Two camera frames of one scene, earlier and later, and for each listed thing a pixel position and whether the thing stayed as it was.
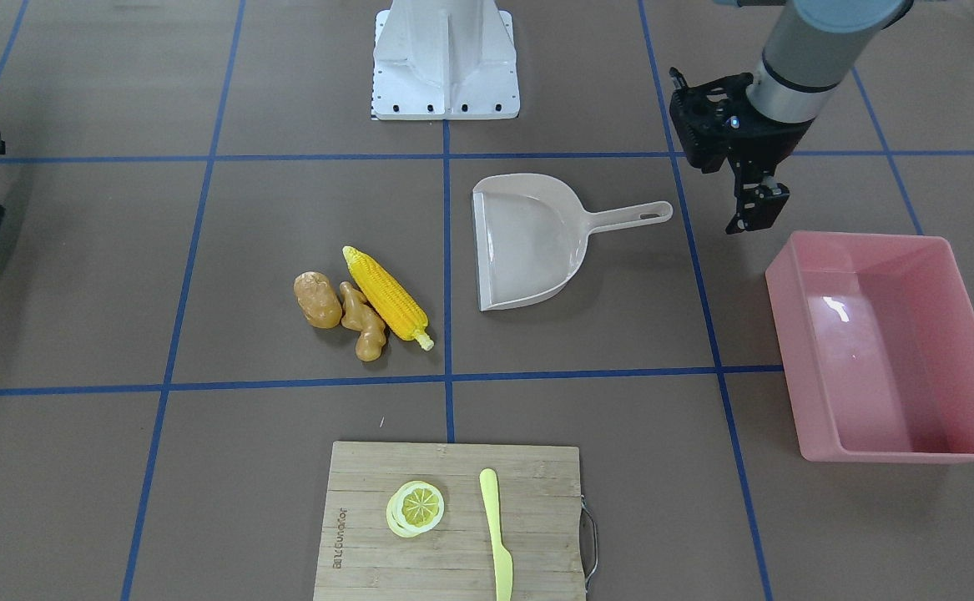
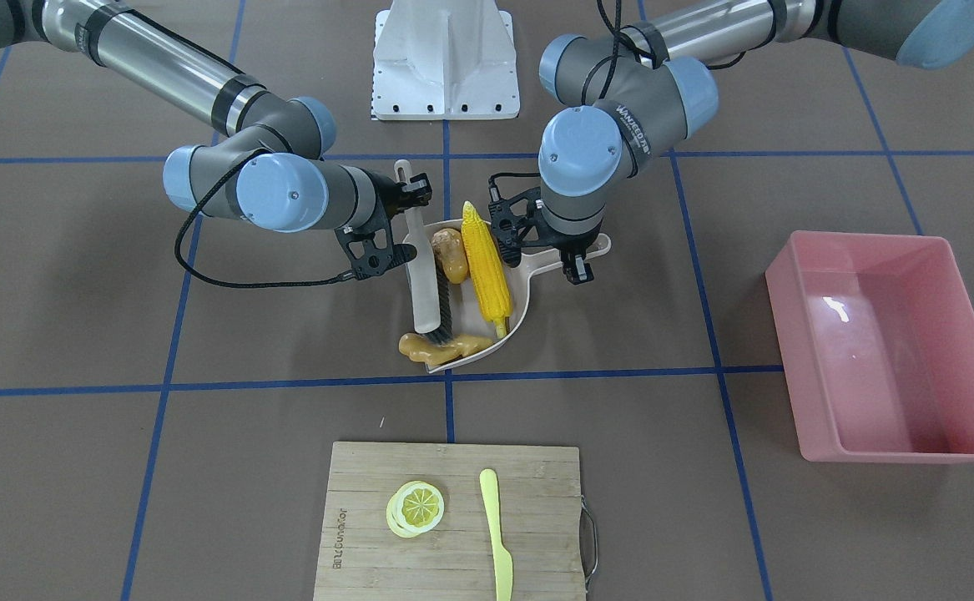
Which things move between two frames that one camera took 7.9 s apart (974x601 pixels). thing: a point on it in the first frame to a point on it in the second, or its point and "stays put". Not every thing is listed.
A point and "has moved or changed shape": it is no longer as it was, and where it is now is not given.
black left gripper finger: [760, 198] to [573, 266]
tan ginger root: [366, 321] to [416, 349]
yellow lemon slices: [414, 507] stays put
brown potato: [317, 300] to [449, 245]
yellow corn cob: [391, 300] to [486, 262]
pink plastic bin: [884, 353] stays put
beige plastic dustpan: [531, 234] has moved or changed shape
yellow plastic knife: [503, 563] stays put
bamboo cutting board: [361, 558] stays put
